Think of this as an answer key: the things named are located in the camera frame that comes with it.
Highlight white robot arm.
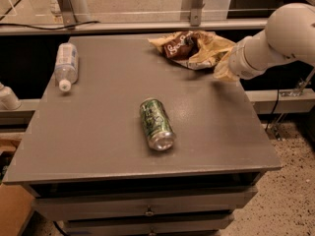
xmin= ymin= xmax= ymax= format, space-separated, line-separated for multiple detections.
xmin=214 ymin=3 xmax=315 ymax=82

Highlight grey drawer cabinet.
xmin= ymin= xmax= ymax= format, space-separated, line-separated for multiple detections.
xmin=2 ymin=32 xmax=284 ymax=236

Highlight black cable on rail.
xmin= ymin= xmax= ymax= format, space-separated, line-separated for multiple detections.
xmin=0 ymin=20 xmax=100 ymax=30

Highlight green soda can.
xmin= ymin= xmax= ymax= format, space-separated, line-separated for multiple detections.
xmin=139 ymin=98 xmax=176 ymax=151

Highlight brown cardboard box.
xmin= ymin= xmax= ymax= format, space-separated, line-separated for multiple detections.
xmin=0 ymin=184 xmax=33 ymax=236

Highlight upper grey drawer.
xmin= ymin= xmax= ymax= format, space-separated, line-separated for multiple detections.
xmin=32 ymin=186 xmax=258 ymax=220

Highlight clear plastic water bottle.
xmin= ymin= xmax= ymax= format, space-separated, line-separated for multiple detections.
xmin=54 ymin=42 xmax=79 ymax=92

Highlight black cable at right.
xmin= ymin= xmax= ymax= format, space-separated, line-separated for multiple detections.
xmin=264 ymin=88 xmax=281 ymax=133

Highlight brown chip bag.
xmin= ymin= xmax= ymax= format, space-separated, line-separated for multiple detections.
xmin=149 ymin=30 xmax=235 ymax=71

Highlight lower grey drawer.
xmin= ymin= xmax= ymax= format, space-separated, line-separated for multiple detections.
xmin=64 ymin=213 xmax=233 ymax=236

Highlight grey metal bracket left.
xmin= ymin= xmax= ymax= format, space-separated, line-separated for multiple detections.
xmin=57 ymin=0 xmax=76 ymax=28

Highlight grey metal bracket right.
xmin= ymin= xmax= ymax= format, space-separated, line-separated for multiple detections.
xmin=180 ymin=0 xmax=205 ymax=27

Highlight grey drawer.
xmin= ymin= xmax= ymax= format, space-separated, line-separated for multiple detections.
xmin=32 ymin=186 xmax=258 ymax=220
xmin=64 ymin=213 xmax=233 ymax=236

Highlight grey metal bracket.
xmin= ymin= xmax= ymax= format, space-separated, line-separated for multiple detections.
xmin=57 ymin=0 xmax=76 ymax=28
xmin=180 ymin=0 xmax=205 ymax=27

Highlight white pipe at left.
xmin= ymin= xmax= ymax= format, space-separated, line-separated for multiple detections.
xmin=0 ymin=83 xmax=22 ymax=110

